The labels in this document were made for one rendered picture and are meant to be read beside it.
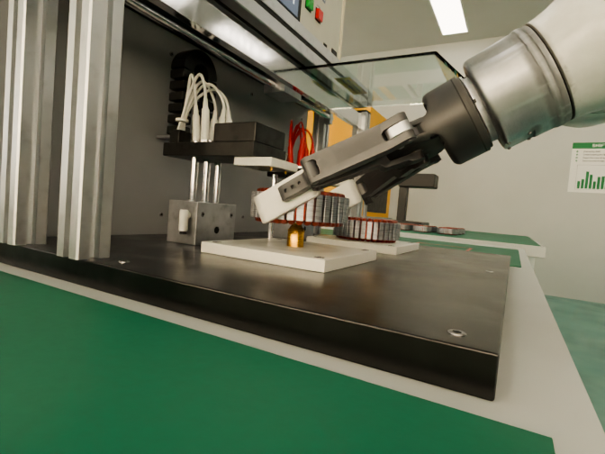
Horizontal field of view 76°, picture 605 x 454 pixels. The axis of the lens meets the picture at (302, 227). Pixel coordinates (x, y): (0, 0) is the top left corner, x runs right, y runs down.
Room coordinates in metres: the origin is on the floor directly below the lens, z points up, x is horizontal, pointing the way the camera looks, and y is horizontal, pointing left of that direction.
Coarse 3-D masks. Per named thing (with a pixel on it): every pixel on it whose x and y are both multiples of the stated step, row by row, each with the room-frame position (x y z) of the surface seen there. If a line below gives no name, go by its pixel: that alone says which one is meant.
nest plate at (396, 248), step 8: (312, 240) 0.62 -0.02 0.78; (320, 240) 0.62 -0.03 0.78; (328, 240) 0.61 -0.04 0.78; (336, 240) 0.60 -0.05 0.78; (344, 240) 0.61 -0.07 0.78; (360, 240) 0.64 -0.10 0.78; (360, 248) 0.58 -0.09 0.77; (368, 248) 0.58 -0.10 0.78; (376, 248) 0.57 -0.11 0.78; (384, 248) 0.56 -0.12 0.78; (392, 248) 0.56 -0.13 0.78; (400, 248) 0.57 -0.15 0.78; (408, 248) 0.62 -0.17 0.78; (416, 248) 0.67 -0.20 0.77
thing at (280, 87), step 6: (270, 78) 0.69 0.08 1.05; (264, 84) 0.70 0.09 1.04; (276, 84) 0.69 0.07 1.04; (282, 84) 0.68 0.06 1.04; (264, 90) 0.70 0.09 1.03; (270, 90) 0.69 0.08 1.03; (276, 90) 0.69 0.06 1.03; (282, 90) 0.68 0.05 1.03; (288, 90) 0.69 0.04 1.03; (270, 96) 0.72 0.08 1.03; (276, 96) 0.71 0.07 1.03; (282, 96) 0.71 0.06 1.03; (288, 96) 0.71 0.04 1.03; (294, 96) 0.71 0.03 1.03; (300, 96) 0.73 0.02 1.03; (282, 102) 0.75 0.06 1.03
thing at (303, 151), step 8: (296, 128) 0.73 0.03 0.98; (296, 136) 0.75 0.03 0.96; (304, 136) 0.71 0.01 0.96; (288, 144) 0.72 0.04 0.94; (304, 144) 0.71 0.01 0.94; (312, 144) 0.74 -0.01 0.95; (288, 152) 0.71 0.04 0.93; (304, 152) 0.71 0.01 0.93; (312, 152) 0.73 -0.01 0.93; (288, 160) 0.71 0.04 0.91
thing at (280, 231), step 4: (276, 224) 0.70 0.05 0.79; (280, 224) 0.70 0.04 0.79; (284, 224) 0.69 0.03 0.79; (288, 224) 0.69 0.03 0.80; (276, 228) 0.70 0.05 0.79; (280, 228) 0.70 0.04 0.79; (284, 228) 0.69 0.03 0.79; (288, 228) 0.69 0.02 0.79; (304, 228) 0.72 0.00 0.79; (308, 228) 0.73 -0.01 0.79; (312, 228) 0.74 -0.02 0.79; (276, 232) 0.70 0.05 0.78; (280, 232) 0.70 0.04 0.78; (284, 232) 0.69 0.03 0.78; (304, 232) 0.72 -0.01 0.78; (308, 232) 0.73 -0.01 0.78; (312, 232) 0.75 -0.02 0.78; (276, 236) 0.70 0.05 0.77; (280, 236) 0.70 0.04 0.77; (284, 236) 0.69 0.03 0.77; (304, 236) 0.72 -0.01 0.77
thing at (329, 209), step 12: (252, 192) 0.43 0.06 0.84; (324, 192) 0.40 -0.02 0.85; (252, 204) 0.42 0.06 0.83; (312, 204) 0.39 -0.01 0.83; (324, 204) 0.39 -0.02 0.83; (336, 204) 0.40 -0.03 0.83; (348, 204) 0.43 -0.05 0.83; (252, 216) 0.42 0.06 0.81; (288, 216) 0.39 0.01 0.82; (300, 216) 0.39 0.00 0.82; (312, 216) 0.39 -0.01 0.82; (324, 216) 0.39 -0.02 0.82; (336, 216) 0.40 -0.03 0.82
